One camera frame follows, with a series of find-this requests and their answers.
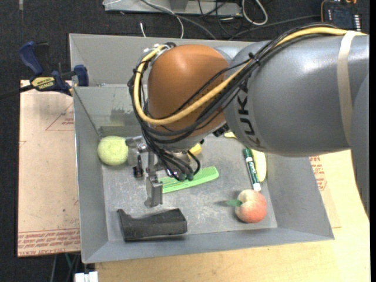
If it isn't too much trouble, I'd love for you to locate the brown cardboard board, red print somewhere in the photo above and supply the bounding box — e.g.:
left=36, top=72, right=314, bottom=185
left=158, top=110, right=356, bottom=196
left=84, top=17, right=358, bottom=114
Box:
left=17, top=79, right=343, bottom=259

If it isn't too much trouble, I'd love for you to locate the green plastic comb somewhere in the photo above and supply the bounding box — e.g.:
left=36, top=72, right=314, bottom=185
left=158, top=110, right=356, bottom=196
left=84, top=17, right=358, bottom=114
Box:
left=160, top=165, right=220, bottom=194

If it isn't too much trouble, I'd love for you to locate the black flat block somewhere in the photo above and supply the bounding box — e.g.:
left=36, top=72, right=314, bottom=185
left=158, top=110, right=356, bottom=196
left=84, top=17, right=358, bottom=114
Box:
left=116, top=207, right=189, bottom=243

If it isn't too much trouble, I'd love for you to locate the toy peach with green leaf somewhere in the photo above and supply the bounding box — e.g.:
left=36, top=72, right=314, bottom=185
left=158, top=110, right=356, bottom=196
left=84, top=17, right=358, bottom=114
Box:
left=225, top=189, right=268, bottom=224

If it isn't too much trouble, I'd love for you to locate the yellow-green fuzzy ball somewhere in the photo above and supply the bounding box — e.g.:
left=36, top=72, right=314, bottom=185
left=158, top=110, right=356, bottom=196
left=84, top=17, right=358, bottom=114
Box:
left=97, top=135, right=129, bottom=167

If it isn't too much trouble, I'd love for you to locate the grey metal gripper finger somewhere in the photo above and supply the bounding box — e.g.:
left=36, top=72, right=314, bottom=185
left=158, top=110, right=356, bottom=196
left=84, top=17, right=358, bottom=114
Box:
left=144, top=177, right=154, bottom=209
left=151, top=182, right=164, bottom=207

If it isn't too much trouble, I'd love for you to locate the pale yellow banana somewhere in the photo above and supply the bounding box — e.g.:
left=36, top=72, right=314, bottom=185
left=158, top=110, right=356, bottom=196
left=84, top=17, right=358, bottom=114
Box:
left=224, top=132, right=267, bottom=183

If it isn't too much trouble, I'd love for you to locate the grey metal bin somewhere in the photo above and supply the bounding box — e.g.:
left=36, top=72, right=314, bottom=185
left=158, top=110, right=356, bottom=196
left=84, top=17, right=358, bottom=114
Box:
left=69, top=33, right=335, bottom=264

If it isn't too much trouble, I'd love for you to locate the green and white marker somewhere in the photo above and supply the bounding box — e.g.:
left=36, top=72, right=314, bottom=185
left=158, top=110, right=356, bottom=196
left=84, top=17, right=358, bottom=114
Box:
left=243, top=147, right=262, bottom=193

